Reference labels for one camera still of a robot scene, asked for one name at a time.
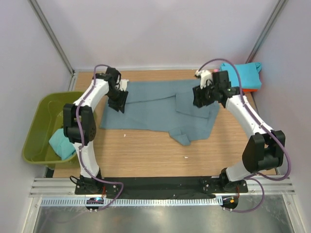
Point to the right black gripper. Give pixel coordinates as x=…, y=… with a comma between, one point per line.
x=198, y=93

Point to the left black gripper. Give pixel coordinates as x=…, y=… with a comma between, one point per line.
x=119, y=105

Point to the grey-blue t-shirt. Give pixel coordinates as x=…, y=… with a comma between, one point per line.
x=165, y=106

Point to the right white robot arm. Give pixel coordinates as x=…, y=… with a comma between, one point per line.
x=264, y=149

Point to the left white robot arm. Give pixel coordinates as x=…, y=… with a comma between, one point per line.
x=79, y=123

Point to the folded orange t-shirt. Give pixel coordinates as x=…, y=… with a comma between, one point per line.
x=249, y=90

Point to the folded cyan t-shirt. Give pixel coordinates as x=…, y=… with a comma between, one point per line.
x=249, y=74

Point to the crumpled teal t-shirt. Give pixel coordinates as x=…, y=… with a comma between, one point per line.
x=61, y=145

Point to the green plastic basket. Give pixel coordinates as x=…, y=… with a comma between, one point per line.
x=48, y=118

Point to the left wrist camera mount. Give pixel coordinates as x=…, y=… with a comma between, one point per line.
x=123, y=84

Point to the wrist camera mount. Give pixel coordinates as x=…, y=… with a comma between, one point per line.
x=123, y=84
x=205, y=77

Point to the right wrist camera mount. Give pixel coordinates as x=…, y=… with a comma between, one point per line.
x=205, y=77

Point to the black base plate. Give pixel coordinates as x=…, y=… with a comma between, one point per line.
x=160, y=185

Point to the white slotted cable duct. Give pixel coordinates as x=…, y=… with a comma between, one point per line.
x=98, y=202

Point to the aluminium rail frame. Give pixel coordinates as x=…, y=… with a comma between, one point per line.
x=63, y=187

